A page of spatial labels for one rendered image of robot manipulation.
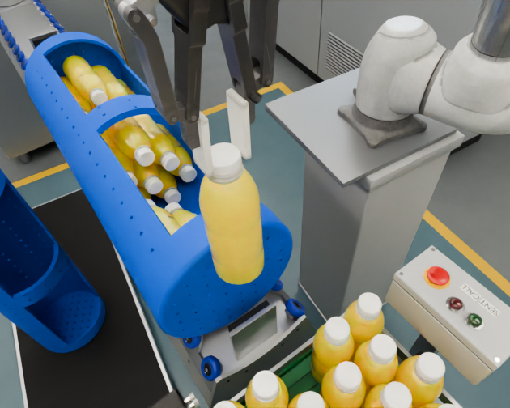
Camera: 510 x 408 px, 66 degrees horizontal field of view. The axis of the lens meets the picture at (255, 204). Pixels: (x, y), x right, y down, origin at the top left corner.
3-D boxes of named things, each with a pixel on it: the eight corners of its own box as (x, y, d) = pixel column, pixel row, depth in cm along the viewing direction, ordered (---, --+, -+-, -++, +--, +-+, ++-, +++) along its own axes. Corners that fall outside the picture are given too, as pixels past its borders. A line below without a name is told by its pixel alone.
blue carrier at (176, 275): (133, 102, 135) (107, 18, 114) (291, 284, 86) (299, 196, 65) (49, 133, 125) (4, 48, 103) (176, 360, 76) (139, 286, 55)
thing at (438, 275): (435, 265, 70) (436, 261, 69) (452, 279, 68) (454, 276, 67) (421, 276, 68) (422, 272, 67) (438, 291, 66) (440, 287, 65)
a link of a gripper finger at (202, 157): (208, 118, 35) (201, 121, 34) (214, 176, 40) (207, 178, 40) (192, 102, 36) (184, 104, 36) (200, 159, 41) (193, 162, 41)
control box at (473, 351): (418, 272, 80) (432, 243, 72) (510, 351, 69) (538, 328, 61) (384, 299, 77) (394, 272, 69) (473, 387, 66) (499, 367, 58)
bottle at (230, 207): (272, 252, 56) (266, 152, 43) (252, 293, 52) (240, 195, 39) (227, 239, 59) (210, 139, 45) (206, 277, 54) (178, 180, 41)
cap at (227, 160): (248, 159, 43) (246, 146, 41) (232, 183, 40) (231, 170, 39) (216, 152, 44) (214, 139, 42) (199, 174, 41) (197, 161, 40)
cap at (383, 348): (363, 344, 63) (365, 340, 62) (384, 333, 64) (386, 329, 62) (379, 367, 61) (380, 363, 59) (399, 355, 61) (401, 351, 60)
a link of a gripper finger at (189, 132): (195, 100, 33) (163, 112, 32) (201, 146, 37) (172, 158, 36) (187, 92, 34) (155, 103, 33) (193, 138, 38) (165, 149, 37)
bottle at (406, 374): (404, 430, 71) (434, 404, 57) (374, 397, 75) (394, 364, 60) (429, 404, 73) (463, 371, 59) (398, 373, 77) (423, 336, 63)
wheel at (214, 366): (213, 350, 75) (205, 352, 73) (225, 369, 72) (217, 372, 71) (203, 364, 77) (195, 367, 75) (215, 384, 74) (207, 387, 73)
